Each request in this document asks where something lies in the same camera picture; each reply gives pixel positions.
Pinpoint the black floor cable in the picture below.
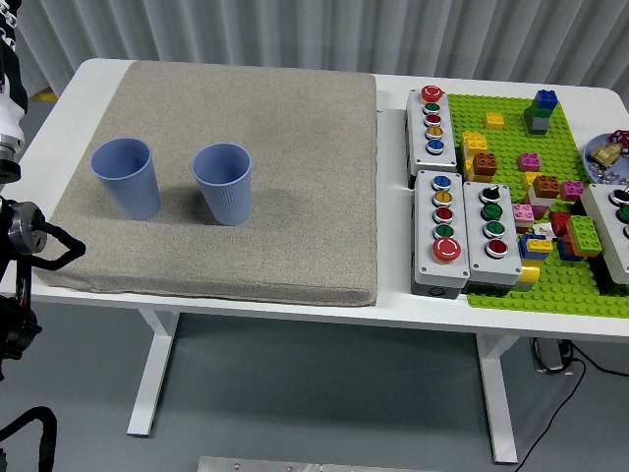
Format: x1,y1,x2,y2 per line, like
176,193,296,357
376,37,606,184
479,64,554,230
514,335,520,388
513,356,589,468
569,341,629,379

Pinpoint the white button box, black base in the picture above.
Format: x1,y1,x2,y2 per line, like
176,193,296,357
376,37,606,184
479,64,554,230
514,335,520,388
572,182,629,296

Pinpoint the grey button box, black knob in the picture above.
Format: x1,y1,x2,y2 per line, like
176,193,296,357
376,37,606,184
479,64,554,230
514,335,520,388
463,180,523,296

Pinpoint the green studded baseplate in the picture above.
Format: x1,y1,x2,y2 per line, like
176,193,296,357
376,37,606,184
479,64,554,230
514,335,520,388
445,91,629,320

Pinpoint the brown brick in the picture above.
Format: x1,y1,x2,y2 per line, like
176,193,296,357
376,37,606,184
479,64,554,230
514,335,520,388
472,151,498,177
532,174,560,199

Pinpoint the blue plate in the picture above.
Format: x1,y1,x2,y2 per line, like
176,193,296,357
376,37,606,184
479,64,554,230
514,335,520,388
583,133,629,184

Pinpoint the green brick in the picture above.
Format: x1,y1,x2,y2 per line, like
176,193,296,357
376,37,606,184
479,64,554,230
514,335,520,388
564,214,603,255

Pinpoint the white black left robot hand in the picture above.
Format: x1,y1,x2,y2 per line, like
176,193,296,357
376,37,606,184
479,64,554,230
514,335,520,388
0,0,29,142

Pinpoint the red brick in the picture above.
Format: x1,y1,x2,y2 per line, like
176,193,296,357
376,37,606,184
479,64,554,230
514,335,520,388
548,210,572,238

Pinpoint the blue green grey brick tower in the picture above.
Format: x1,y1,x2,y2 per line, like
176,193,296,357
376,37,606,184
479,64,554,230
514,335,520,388
523,88,560,137

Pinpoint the white table leg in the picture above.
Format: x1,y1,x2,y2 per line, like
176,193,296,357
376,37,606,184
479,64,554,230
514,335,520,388
126,308,181,438
475,333,520,464

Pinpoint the grey five-button box, large red mushroom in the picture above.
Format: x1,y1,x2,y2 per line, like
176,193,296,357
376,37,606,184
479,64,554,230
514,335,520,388
410,169,472,298

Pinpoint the grey-brown fabric mat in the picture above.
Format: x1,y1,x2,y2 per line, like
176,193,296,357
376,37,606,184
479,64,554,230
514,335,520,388
29,60,379,308

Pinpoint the blue yellow brick stack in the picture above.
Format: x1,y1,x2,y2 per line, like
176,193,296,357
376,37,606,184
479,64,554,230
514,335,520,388
519,232,554,261

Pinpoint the brass fitting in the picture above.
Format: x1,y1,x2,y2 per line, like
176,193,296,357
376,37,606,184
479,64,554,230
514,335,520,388
589,142,621,167

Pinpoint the white pleated curtain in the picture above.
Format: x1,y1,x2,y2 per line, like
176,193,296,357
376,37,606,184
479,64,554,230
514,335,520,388
0,0,629,107

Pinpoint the grey power adapter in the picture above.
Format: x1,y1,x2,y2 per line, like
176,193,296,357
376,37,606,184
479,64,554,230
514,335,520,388
529,337,574,376

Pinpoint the grey five-button box, small red mushroom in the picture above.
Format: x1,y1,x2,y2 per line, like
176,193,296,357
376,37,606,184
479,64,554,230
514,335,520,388
404,85,459,190

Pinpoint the blue ribbed plastic cup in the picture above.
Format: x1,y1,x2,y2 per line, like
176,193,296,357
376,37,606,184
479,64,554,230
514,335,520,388
191,143,254,227
89,138,162,221

